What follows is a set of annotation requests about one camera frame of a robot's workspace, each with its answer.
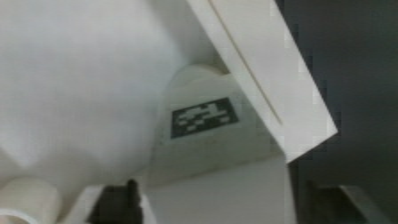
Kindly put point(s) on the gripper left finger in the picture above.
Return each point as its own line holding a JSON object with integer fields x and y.
{"x": 111, "y": 204}

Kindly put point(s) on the white table leg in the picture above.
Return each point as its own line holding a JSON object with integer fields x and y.
{"x": 212, "y": 135}

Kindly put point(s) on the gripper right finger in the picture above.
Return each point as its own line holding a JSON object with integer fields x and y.
{"x": 340, "y": 205}

